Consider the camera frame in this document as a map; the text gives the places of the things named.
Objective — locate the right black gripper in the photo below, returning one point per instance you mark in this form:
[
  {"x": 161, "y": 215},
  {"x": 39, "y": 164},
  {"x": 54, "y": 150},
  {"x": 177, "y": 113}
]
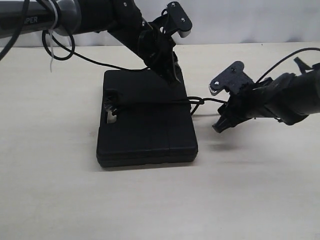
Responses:
[{"x": 240, "y": 107}]

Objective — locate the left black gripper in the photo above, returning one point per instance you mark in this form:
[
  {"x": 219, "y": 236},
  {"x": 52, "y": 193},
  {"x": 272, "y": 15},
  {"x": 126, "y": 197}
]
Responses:
[{"x": 155, "y": 48}]

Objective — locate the black plastic carrying case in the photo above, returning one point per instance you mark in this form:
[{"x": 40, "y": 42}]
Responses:
[{"x": 144, "y": 121}]

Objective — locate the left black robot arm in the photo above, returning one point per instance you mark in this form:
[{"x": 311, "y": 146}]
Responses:
[{"x": 120, "y": 18}]

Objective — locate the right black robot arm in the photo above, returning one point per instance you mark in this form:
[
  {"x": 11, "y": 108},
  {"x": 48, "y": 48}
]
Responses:
[{"x": 289, "y": 99}]

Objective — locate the white backdrop curtain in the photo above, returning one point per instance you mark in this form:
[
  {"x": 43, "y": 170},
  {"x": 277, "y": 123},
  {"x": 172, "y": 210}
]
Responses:
[{"x": 223, "y": 22}]

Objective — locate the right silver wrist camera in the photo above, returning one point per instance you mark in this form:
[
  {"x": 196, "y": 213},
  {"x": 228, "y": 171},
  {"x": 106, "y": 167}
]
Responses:
[{"x": 231, "y": 80}]

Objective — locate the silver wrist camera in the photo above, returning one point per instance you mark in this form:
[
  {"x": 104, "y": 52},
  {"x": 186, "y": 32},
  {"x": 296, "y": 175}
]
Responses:
[
  {"x": 231, "y": 80},
  {"x": 175, "y": 20}
]

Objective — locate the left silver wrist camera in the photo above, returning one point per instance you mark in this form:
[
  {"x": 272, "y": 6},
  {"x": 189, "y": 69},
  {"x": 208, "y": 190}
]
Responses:
[{"x": 175, "y": 20}]

